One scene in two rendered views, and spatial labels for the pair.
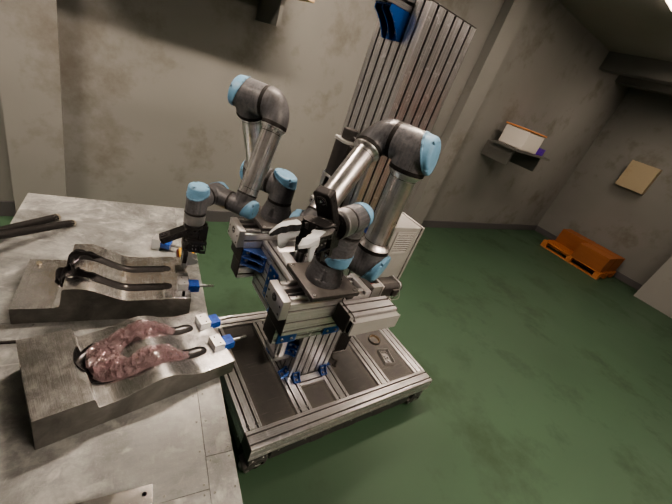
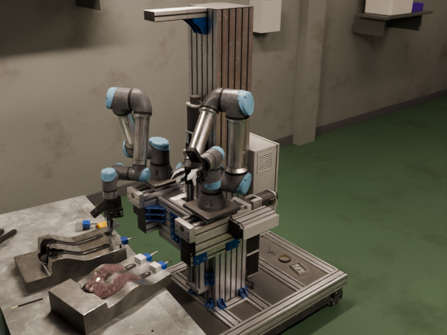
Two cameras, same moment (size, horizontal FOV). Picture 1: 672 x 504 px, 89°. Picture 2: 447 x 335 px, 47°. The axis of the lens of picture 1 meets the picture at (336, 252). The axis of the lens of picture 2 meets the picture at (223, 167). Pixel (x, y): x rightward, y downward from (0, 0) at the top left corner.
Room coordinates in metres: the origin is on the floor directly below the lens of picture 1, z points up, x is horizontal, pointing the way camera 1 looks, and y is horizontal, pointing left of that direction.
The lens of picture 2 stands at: (-1.31, -0.15, 2.32)
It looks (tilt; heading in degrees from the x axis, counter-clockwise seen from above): 23 degrees down; 2
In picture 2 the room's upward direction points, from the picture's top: 1 degrees clockwise
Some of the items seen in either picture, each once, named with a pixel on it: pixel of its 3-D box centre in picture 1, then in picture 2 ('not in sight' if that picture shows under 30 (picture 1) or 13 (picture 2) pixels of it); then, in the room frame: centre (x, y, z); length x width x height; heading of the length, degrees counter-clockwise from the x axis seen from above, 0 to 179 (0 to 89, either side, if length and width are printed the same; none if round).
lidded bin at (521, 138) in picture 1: (521, 138); (389, 1); (5.56, -1.93, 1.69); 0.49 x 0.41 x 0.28; 132
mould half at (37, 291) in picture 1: (112, 280); (70, 253); (0.92, 0.71, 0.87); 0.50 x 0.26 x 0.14; 125
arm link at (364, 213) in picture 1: (354, 218); (213, 157); (0.87, -0.01, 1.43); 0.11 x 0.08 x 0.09; 158
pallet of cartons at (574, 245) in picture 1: (581, 252); not in sight; (6.67, -4.44, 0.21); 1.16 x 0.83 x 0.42; 42
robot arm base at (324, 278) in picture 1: (327, 267); (211, 196); (1.17, 0.01, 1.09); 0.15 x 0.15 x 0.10
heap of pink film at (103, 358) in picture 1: (138, 346); (111, 277); (0.68, 0.44, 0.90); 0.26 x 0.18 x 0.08; 142
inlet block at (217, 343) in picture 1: (229, 341); (162, 265); (0.86, 0.23, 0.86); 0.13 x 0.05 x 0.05; 142
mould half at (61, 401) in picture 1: (137, 358); (112, 286); (0.67, 0.44, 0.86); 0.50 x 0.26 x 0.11; 142
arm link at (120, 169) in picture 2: (217, 194); (119, 172); (1.20, 0.50, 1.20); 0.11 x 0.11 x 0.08; 82
